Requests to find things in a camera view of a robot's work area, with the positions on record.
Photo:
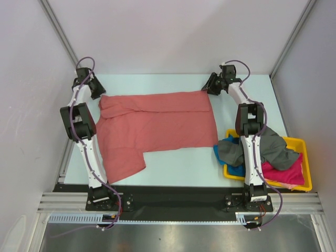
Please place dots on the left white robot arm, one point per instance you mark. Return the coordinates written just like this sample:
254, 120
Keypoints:
80, 126

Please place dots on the magenta t shirt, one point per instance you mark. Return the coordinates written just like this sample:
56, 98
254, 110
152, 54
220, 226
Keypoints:
290, 178

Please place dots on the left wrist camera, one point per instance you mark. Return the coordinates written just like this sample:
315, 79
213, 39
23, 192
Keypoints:
83, 72

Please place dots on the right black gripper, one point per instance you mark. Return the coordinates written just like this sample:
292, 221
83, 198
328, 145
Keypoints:
210, 84

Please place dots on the aluminium corner post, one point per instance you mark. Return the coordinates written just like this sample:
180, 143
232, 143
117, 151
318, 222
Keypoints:
293, 36
59, 31

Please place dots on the slotted cable duct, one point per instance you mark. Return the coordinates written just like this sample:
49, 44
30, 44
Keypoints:
129, 218

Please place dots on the right aluminium corner post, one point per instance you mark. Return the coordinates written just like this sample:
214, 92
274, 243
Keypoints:
293, 36

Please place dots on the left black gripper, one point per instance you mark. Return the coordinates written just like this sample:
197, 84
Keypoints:
100, 89

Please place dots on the yellow plastic bin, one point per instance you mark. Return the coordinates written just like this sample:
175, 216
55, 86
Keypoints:
298, 145

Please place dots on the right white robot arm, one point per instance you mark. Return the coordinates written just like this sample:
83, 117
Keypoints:
251, 121

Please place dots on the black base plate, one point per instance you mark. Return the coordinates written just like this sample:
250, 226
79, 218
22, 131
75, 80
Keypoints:
161, 200

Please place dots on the salmon pink t shirt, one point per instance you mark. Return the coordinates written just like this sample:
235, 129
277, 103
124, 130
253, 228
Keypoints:
130, 126

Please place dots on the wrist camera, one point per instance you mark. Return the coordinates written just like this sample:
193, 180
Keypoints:
228, 71
83, 72

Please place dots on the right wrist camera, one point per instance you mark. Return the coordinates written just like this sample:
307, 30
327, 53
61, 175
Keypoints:
228, 71

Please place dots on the blue t shirt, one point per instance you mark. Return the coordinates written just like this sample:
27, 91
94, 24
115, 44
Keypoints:
232, 170

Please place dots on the left aluminium corner post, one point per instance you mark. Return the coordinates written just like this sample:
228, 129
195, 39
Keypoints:
59, 31

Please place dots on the aluminium frame rail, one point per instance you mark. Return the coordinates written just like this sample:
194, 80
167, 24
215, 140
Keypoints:
73, 202

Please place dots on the grey t shirt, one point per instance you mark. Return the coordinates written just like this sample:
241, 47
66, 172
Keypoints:
273, 149

